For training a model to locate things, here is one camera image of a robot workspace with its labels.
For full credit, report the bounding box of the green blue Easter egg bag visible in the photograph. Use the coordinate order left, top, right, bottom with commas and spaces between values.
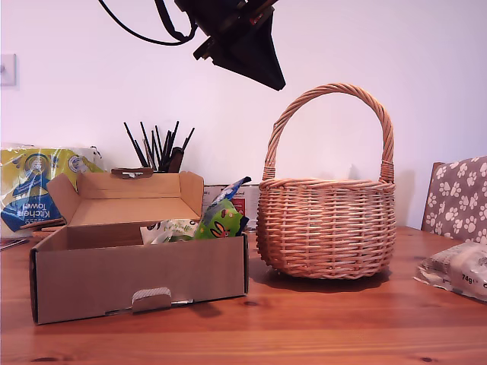
193, 176, 253, 241

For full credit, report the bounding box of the white green Easter egg bag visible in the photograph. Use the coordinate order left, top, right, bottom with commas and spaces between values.
139, 217, 201, 246

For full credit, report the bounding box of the brown cardboard box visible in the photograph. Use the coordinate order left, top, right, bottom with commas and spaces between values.
29, 167, 250, 326

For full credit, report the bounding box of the white carton with red label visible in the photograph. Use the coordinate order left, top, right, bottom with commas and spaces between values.
228, 184, 262, 231

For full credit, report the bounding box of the kitchen towel pack yellow blue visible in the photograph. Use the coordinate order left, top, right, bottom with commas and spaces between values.
0, 142, 110, 241

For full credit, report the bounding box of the cork coaster stack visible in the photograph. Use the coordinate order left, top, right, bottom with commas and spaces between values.
21, 217, 66, 240

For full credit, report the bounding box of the dark printed booklet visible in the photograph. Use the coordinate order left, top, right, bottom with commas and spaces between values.
0, 238, 31, 252

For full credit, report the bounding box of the long black arm cable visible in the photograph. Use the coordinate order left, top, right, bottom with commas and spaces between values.
97, 0, 198, 46

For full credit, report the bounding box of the flat black arm strap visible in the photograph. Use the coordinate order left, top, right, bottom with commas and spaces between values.
154, 0, 196, 41

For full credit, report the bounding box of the woven wicker basket with handle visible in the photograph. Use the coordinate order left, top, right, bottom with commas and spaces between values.
255, 82, 397, 281

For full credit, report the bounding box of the white wall light switch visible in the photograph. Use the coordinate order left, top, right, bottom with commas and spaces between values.
0, 52, 18, 87

